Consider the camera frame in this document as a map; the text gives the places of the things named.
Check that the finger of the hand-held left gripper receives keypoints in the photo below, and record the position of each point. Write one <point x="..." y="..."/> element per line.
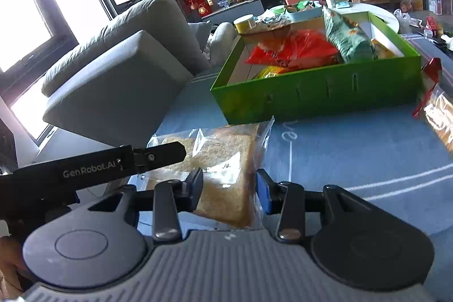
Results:
<point x="161" y="155"/>

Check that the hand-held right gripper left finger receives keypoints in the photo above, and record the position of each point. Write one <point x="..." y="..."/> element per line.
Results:
<point x="194" y="189"/>

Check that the white round table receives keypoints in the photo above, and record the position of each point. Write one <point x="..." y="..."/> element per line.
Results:
<point x="382" y="17"/>

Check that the red and yellow snack packet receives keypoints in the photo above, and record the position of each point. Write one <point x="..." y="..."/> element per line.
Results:
<point x="293" y="49"/>

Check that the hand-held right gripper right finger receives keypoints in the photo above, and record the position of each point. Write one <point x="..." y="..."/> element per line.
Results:
<point x="263" y="192"/>

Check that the grey sofa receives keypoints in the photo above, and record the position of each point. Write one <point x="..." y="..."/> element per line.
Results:
<point x="124" y="75"/>

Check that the person's left forearm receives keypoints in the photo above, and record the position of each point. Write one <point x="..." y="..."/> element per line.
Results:
<point x="9" y="263"/>

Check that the orange cracker packet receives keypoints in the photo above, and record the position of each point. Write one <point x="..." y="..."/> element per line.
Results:
<point x="382" y="49"/>

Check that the green snack bag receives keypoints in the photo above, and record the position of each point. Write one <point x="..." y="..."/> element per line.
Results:
<point x="348" y="36"/>

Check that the yellow canister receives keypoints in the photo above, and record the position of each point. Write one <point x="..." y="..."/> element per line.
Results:
<point x="244" y="24"/>

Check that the green cardboard box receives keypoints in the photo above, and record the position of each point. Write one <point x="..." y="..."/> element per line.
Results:
<point x="318" y="93"/>

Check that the white plastic bag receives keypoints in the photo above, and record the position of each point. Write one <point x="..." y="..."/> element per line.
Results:
<point x="402" y="20"/>

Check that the light blue tray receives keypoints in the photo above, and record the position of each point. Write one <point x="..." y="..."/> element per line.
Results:
<point x="304" y="15"/>

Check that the green packet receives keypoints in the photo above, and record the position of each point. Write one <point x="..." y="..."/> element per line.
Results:
<point x="305" y="5"/>

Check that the light grey cushion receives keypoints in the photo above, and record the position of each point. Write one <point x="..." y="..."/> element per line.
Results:
<point x="221" y="40"/>

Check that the clear plastic storage box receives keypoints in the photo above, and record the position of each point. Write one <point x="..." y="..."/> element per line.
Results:
<point x="439" y="1"/>

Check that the small white bottle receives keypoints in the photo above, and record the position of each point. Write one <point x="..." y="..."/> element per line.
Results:
<point x="330" y="2"/>

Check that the bread slice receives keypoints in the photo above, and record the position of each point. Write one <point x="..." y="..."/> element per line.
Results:
<point x="223" y="167"/>

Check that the red-edged clear snack packet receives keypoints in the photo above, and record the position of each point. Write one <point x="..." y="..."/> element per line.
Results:
<point x="439" y="114"/>

